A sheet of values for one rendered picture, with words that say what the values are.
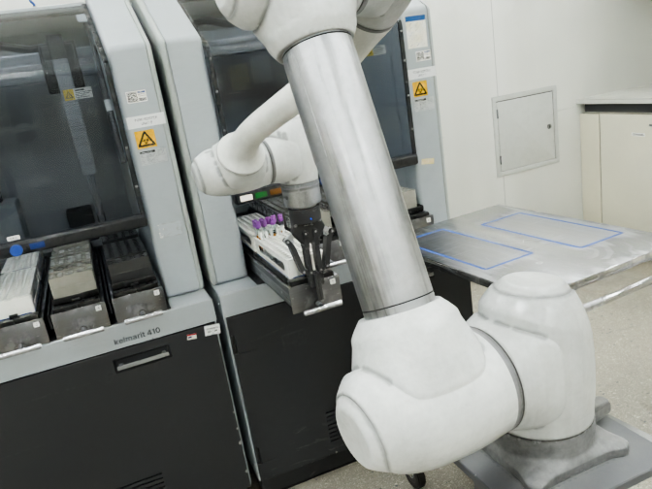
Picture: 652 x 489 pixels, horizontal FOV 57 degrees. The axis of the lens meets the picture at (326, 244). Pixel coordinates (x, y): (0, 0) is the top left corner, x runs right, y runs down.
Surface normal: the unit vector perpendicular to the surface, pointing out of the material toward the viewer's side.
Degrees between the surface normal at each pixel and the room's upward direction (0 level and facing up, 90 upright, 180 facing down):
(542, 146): 90
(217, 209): 90
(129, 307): 90
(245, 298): 90
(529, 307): 49
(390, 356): 58
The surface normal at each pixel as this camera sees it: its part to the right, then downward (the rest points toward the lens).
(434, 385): 0.20, -0.20
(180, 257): 0.38, 0.21
